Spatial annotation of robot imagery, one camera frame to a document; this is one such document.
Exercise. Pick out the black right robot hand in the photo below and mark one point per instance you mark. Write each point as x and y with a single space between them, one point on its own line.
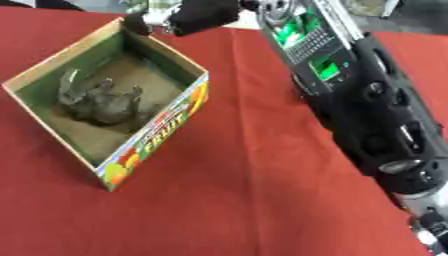
204 15

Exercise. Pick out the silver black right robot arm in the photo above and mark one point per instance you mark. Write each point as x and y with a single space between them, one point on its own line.
373 100

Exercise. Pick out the tan cardboard box green inside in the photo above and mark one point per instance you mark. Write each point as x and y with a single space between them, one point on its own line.
116 146

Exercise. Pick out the grey toy animal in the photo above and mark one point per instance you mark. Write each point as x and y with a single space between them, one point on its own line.
102 105

